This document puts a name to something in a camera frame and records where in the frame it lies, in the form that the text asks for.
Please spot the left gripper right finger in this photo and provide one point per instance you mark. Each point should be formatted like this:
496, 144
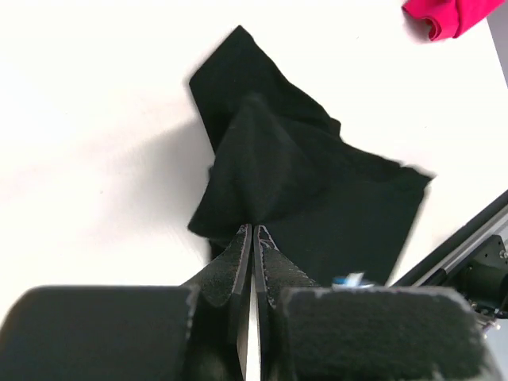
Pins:
360, 331

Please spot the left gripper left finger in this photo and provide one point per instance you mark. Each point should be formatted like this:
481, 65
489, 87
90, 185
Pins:
194, 331

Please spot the black t shirt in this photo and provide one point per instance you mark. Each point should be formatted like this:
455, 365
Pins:
280, 162

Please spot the folded red t shirt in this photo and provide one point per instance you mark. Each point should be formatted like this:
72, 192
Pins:
450, 18

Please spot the front aluminium rail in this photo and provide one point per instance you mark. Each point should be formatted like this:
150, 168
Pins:
435, 268

